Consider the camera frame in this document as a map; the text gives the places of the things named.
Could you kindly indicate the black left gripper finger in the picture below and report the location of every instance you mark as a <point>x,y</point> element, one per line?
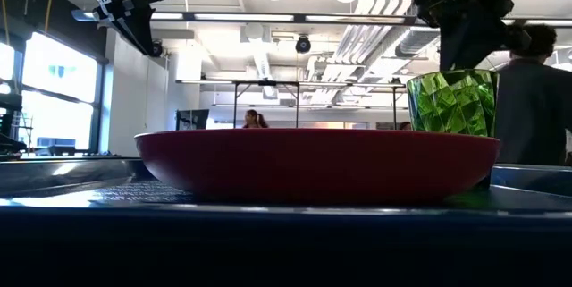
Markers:
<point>144,27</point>
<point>120,27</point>

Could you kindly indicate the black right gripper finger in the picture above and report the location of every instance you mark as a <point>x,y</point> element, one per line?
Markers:
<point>482,45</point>
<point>453,48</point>

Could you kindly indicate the red plate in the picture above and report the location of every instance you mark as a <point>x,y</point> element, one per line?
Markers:
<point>313,166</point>

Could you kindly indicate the blue plastic tray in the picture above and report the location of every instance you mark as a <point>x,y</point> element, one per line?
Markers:
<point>89,215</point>

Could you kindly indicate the black round ceiling fixture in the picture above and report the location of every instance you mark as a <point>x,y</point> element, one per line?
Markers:
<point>156,49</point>
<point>303,44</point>

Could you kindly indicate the person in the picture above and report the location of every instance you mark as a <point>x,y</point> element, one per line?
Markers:
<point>255,119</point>
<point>536,108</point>
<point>405,126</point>

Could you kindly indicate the black computer monitor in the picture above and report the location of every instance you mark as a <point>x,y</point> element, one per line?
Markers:
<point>192,120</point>

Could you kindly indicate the silver ventilation duct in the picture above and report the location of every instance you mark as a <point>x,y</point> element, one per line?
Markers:
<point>415,39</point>

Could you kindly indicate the black metal station frame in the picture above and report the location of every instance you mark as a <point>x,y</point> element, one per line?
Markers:
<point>235,108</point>
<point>395,108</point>

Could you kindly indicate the black overhead frame beam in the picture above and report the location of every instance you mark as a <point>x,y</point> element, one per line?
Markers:
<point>299,18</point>

